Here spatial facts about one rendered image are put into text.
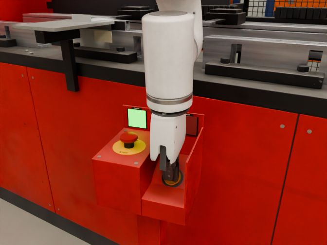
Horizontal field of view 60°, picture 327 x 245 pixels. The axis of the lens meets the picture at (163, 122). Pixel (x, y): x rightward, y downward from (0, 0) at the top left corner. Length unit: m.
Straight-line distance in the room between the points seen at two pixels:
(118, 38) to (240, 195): 0.65
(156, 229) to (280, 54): 0.55
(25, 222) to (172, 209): 1.22
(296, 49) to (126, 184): 0.54
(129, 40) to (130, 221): 0.69
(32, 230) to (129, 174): 1.14
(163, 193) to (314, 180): 0.39
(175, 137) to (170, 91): 0.09
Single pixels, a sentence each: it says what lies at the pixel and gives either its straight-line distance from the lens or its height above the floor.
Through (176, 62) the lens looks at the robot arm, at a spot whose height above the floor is 0.99.
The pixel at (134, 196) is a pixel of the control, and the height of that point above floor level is 0.71.
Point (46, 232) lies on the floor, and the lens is 1.63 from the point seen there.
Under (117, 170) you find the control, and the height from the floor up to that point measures 0.76.
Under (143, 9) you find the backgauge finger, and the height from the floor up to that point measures 1.02.
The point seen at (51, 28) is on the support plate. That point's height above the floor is 1.00.
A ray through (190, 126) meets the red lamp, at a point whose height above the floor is 0.81.
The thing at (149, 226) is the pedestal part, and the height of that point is 0.58.
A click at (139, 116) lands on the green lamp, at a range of 0.68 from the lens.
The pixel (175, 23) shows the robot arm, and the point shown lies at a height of 1.05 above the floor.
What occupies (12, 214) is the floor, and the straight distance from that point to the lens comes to 1.80.
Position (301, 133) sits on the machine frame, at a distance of 0.75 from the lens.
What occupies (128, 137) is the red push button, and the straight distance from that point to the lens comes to 0.60.
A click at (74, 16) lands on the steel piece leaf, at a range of 1.06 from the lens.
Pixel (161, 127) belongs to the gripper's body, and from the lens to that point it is 0.50.
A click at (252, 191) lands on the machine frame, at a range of 0.86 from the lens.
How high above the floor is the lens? 1.09
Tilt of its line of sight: 24 degrees down
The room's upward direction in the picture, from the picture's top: straight up
